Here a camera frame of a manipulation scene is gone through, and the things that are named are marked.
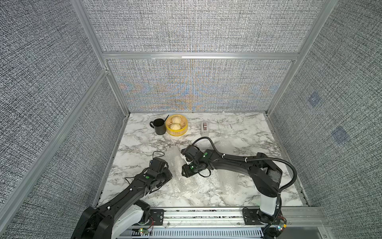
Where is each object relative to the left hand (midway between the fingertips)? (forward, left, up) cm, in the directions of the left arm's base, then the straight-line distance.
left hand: (174, 173), depth 85 cm
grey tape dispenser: (+32, -21, 0) cm, 39 cm away
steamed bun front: (+33, 0, +3) cm, 33 cm away
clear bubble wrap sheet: (-10, -32, +6) cm, 34 cm away
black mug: (+31, +10, +5) cm, 33 cm away
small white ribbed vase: (-2, -2, +2) cm, 4 cm away
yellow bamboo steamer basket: (+29, -1, 0) cm, 29 cm away
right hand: (+1, -6, +2) cm, 6 cm away
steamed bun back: (+39, -1, +3) cm, 39 cm away
